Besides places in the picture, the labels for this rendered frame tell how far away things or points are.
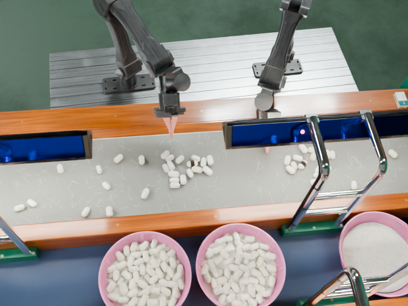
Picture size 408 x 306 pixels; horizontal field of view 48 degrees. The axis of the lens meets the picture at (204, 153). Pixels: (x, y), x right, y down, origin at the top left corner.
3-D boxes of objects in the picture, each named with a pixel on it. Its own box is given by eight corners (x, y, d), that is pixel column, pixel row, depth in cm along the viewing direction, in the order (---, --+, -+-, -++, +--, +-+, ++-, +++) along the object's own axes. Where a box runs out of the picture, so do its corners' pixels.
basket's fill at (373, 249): (329, 230, 150) (335, 223, 145) (394, 224, 152) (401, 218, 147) (348, 299, 139) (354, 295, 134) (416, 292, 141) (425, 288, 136)
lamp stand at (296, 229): (271, 184, 158) (303, 111, 119) (326, 180, 160) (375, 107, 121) (282, 237, 148) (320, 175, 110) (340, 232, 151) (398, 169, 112)
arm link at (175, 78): (198, 82, 140) (181, 47, 135) (176, 96, 137) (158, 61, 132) (180, 82, 150) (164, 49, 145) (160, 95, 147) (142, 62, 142)
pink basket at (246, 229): (180, 255, 143) (180, 246, 135) (251, 220, 151) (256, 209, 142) (220, 335, 132) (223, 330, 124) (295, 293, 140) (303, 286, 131)
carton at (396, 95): (392, 95, 169) (394, 91, 167) (401, 95, 169) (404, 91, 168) (397, 108, 166) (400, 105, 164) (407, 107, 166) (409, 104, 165)
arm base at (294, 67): (308, 59, 177) (303, 46, 181) (258, 65, 175) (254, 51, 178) (303, 73, 184) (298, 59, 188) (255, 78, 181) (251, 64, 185)
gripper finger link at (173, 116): (179, 139, 146) (177, 110, 144) (156, 141, 145) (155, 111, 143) (178, 136, 153) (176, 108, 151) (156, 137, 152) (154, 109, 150)
